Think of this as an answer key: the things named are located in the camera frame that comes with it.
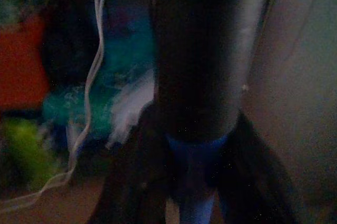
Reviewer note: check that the teal plastic bag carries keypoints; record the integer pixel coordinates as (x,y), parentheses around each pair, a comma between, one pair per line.
(116,76)

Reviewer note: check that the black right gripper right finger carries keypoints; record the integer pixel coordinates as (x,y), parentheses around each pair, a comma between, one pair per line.
(252,176)

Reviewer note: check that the green plastic item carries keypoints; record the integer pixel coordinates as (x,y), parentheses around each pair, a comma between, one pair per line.
(26,150)

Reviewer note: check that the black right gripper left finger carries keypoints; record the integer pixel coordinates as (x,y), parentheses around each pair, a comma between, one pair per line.
(126,171)

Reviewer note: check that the red plastic item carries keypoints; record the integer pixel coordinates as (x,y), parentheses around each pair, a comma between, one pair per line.
(18,69)

